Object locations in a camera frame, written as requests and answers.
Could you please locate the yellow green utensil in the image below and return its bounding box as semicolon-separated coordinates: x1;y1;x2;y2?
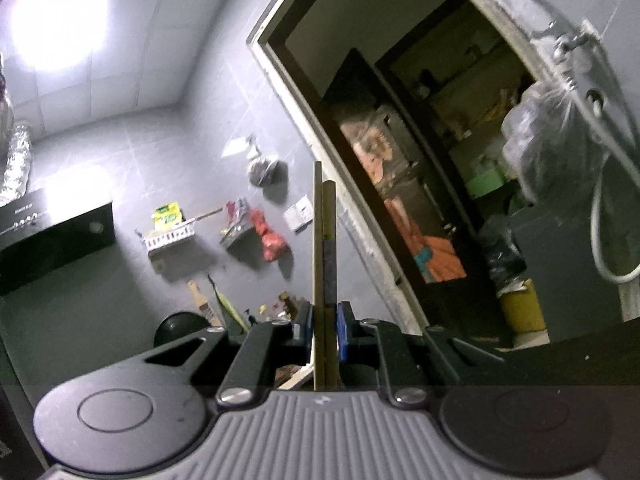
206;274;251;333

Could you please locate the orange panel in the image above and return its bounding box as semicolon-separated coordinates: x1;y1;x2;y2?
384;199;468;285

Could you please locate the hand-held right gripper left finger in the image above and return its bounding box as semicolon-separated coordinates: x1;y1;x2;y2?
142;302;315;405

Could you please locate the wooden chopstick with patterned band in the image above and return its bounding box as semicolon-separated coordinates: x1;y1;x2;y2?
322;180;340;391

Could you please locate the white wall rack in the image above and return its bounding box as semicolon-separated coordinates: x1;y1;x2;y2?
135;217;197;256

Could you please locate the yellow bin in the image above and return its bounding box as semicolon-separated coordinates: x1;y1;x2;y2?
499;280;547;335

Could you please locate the aluminium duct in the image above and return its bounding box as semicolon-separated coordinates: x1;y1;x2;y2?
0;67;35;206

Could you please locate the hanging packet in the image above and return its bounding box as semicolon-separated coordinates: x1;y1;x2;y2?
219;197;252;252

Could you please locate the black range hood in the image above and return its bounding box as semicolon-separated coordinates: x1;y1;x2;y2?
0;189;115;297

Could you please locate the cream door frame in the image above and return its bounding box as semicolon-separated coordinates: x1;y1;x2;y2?
247;0;616;333

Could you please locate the red plastic bag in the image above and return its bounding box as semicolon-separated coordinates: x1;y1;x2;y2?
249;209;292;262

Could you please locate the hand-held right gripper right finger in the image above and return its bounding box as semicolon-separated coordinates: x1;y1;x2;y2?
336;301;508;407

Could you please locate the metal wall tap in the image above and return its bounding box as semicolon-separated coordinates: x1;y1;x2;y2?
530;17;603;111

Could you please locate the hanging clear plastic bag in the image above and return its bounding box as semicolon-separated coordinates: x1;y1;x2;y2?
501;81;603;206

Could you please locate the dark tall cabinet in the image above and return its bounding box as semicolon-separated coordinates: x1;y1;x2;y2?
322;50;481;331

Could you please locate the wooden storage shelf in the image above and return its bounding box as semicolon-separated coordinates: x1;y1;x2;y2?
425;5;541;201

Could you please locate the wooden spatula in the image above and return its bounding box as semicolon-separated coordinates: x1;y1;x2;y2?
186;280;224;327

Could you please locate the black wok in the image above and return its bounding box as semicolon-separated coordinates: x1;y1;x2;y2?
154;311;211;348

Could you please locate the grey appliance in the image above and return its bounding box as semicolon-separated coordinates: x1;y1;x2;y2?
510;200;626;346

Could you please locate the black trash bag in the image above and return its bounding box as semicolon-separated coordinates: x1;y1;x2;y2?
479;215;528;293

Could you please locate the white hose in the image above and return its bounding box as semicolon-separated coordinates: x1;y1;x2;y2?
590;95;640;285

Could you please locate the ceiling light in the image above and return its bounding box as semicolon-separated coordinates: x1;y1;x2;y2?
10;0;111;73

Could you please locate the hanging black bag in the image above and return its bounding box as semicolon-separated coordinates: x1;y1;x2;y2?
246;134;290;188

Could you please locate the green box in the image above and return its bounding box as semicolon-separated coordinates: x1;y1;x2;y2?
469;169;512;198

